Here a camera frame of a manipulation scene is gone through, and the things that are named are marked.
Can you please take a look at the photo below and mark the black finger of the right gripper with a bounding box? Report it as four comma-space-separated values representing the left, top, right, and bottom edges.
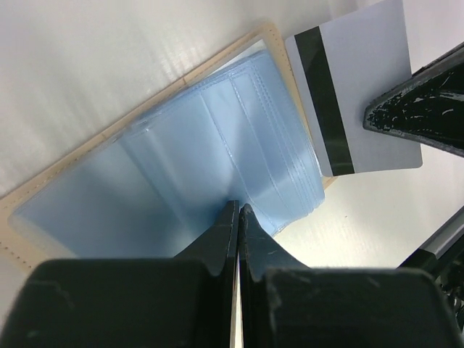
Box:
362, 44, 463, 157

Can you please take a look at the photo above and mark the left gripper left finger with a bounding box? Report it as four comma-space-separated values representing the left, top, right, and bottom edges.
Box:
1, 201, 239, 347

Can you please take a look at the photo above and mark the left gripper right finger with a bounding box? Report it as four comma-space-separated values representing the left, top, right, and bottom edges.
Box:
239, 205, 463, 347

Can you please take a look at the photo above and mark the white card magnetic stripe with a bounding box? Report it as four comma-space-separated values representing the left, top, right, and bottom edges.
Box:
285, 1, 423, 177

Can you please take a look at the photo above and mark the beige card holder wallet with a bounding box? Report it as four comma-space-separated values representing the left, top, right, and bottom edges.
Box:
1, 22, 331, 271

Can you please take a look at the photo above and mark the right aluminium frame post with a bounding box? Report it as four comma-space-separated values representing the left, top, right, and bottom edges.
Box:
399, 207, 463, 292

